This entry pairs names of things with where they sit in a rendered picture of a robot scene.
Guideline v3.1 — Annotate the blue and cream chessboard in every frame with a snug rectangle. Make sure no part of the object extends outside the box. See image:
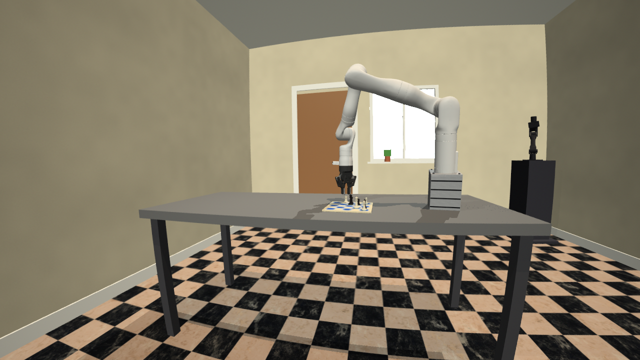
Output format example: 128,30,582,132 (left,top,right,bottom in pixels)
322,201,373,213

